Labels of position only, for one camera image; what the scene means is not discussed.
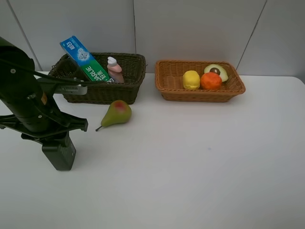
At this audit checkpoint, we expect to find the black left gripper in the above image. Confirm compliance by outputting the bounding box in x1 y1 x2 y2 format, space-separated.
0 76 88 146

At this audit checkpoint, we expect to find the dark green pump bottle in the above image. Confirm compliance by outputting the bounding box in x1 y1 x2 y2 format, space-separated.
42 133 76 171

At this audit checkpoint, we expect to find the translucent pink plastic cup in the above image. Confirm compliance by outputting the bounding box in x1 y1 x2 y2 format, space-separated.
50 58 88 82

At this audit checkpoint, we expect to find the green red pear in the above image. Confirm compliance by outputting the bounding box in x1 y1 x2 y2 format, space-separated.
95 100 132 132

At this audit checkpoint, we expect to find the blue green toothpaste box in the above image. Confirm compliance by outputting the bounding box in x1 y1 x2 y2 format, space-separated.
60 36 114 83

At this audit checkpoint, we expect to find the pink bottle white cap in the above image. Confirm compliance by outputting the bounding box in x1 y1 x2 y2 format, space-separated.
107 56 124 83

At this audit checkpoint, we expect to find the yellow lemon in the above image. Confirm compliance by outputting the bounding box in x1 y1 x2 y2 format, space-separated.
183 70 200 90

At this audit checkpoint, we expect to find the orange tangerine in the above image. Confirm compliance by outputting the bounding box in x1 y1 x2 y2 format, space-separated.
201 72 222 90

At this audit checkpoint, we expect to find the halved avocado with pit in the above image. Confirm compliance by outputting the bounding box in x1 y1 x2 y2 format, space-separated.
204 64 228 82

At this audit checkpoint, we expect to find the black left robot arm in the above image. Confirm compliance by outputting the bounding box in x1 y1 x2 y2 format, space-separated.
0 38 88 141

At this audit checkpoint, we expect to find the dark brown wicker basket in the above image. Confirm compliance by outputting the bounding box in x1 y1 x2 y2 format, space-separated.
60 52 146 104

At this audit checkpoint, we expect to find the orange wicker basket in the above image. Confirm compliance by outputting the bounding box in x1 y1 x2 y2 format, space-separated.
155 60 246 103

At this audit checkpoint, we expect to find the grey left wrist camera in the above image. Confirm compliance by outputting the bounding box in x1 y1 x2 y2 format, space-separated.
37 77 88 96

